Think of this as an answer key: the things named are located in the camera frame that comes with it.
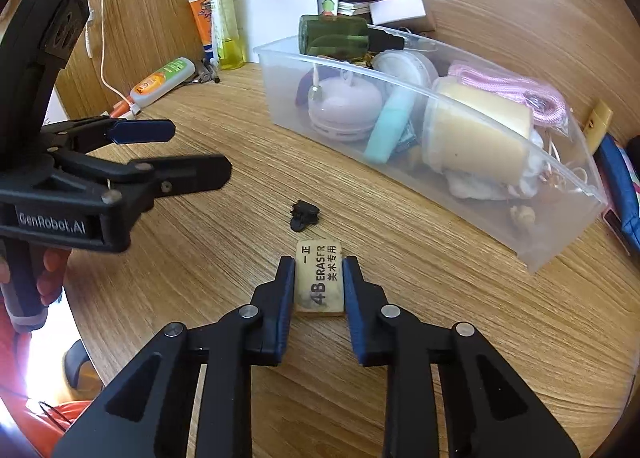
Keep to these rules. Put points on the white cardboard box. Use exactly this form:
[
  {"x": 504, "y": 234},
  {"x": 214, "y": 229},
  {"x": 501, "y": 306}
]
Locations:
[{"x": 397, "y": 10}]

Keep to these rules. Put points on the clear plastic storage box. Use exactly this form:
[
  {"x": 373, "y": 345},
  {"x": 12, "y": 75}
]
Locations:
[{"x": 545, "y": 238}]

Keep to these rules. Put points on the yellow spray bottle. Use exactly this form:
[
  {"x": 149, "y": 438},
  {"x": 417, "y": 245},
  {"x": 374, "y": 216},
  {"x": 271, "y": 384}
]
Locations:
[{"x": 227, "y": 13}]

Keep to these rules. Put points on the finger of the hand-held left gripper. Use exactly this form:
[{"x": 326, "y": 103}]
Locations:
[
  {"x": 140, "y": 131},
  {"x": 200, "y": 170}
]

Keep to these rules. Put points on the blue patchwork pouch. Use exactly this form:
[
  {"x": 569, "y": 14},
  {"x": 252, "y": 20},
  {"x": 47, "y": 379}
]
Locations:
[{"x": 622, "y": 188}]

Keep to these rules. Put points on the small black clip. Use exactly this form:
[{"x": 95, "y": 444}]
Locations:
[{"x": 302, "y": 213}]

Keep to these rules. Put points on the dark metal tools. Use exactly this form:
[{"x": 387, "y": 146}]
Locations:
[{"x": 206, "y": 72}]

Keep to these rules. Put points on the white file holder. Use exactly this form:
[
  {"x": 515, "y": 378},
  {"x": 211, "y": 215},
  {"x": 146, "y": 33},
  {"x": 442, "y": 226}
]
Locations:
[{"x": 280, "y": 3}]

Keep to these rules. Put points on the beige eraser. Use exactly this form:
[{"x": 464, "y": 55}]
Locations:
[{"x": 320, "y": 283}]

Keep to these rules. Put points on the pink round mini device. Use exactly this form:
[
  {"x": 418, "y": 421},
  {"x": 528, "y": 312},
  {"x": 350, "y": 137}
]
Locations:
[{"x": 345, "y": 103}]

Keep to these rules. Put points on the orange sunscreen tube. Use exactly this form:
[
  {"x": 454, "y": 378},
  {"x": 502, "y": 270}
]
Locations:
[{"x": 202, "y": 23}]

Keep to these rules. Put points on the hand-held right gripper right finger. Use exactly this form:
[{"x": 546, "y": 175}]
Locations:
[{"x": 356, "y": 318}]

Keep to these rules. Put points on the orange and white marker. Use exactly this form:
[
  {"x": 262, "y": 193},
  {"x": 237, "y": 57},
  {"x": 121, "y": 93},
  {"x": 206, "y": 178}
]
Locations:
[{"x": 125, "y": 110}]

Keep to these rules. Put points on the green bottle with black cap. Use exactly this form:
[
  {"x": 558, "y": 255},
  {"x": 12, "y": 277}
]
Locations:
[{"x": 335, "y": 35}]

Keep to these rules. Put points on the white tube with green cap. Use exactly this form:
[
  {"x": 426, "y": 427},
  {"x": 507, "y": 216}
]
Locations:
[{"x": 160, "y": 80}]

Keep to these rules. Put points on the teal plastic case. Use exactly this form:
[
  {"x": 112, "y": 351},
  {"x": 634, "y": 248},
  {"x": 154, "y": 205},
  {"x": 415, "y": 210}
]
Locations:
[{"x": 390, "y": 125}]

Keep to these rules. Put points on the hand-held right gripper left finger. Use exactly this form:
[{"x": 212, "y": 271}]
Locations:
[{"x": 282, "y": 313}]

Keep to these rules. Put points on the white round jar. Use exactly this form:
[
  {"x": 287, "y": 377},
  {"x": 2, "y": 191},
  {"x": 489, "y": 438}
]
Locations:
[{"x": 405, "y": 65}]

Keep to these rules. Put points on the person's left hand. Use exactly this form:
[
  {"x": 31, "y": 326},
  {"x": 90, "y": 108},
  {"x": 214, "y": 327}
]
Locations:
[{"x": 52, "y": 273}]

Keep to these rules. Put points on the person's red clothing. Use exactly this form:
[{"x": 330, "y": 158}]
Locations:
[{"x": 20, "y": 388}]

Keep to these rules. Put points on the beige jar with clear lid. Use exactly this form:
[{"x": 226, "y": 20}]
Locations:
[{"x": 475, "y": 133}]

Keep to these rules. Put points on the yellow tube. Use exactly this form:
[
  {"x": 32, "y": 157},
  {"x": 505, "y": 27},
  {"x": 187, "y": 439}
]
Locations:
[{"x": 597, "y": 125}]

